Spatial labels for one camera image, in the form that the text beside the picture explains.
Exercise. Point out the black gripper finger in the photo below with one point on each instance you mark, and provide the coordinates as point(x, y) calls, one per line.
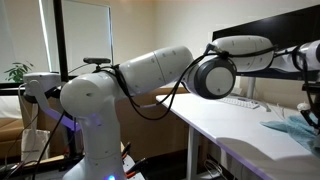
point(306, 115)

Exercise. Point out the teal terry towel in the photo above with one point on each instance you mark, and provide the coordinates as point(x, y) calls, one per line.
point(299, 130)

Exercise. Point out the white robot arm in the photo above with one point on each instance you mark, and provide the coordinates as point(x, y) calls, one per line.
point(91, 97)

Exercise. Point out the small white round figurine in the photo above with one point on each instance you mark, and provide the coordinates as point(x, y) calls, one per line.
point(303, 107)

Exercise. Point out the white keyboard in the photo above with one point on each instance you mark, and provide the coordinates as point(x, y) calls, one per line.
point(241, 102)

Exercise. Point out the large black monitor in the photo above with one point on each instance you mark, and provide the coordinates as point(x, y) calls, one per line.
point(284, 30)

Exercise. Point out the white desk leg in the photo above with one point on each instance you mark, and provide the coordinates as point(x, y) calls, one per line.
point(192, 153)

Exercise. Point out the black vertical pole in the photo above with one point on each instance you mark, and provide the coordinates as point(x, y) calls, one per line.
point(62, 57)

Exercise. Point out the white tote bag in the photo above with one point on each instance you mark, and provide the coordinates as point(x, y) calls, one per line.
point(33, 143)

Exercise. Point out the green potted plant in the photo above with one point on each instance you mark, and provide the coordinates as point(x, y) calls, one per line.
point(16, 72)

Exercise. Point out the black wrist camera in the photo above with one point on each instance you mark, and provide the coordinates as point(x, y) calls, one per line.
point(97, 61)

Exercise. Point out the white camera stand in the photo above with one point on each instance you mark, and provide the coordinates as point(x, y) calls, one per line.
point(39, 87)

